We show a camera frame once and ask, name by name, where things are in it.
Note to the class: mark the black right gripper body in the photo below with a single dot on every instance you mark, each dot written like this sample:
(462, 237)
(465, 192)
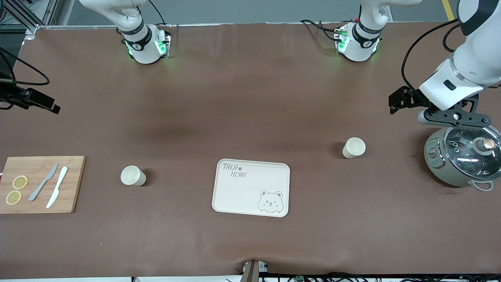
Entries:
(15, 95)

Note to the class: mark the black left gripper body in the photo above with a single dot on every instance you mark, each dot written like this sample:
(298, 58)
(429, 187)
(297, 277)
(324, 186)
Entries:
(411, 97)

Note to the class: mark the white plastic cup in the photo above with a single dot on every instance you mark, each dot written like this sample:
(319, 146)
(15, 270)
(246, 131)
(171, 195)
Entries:
(354, 148)
(132, 176)

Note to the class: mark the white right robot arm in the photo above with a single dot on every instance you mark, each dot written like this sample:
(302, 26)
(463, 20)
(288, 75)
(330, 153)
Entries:
(143, 51)

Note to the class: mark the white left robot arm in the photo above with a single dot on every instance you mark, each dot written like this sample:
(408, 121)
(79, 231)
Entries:
(473, 58)

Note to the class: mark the cream tray with bear print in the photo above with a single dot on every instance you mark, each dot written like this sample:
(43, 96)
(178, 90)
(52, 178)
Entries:
(242, 192)

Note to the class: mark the glass pot lid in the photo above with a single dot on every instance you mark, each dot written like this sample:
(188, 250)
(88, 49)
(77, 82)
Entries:
(462, 156)

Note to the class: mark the grey plastic knife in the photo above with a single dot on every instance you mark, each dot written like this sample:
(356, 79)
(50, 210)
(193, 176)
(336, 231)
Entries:
(42, 183)

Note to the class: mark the yellow lemon slice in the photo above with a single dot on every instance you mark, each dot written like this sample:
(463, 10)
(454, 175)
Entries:
(20, 182)
(13, 197)

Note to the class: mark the white plastic knife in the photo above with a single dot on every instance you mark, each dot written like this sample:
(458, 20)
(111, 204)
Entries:
(57, 187)

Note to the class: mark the wooden cutting board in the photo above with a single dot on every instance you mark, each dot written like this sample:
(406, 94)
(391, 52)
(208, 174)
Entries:
(74, 184)

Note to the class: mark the grey electric cooking pot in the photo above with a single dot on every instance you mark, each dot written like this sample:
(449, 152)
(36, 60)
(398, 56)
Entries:
(450, 178)

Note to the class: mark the yellow floor tape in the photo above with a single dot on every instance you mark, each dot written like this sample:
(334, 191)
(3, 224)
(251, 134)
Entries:
(449, 11)

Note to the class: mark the brown table mat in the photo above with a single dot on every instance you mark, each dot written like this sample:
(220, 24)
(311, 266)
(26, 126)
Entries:
(250, 98)

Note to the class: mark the aluminium frame profile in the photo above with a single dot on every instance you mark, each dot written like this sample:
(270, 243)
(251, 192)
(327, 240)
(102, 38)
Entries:
(29, 21)

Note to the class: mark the metal post at table edge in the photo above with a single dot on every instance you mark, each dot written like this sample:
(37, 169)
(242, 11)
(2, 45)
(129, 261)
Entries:
(252, 271)

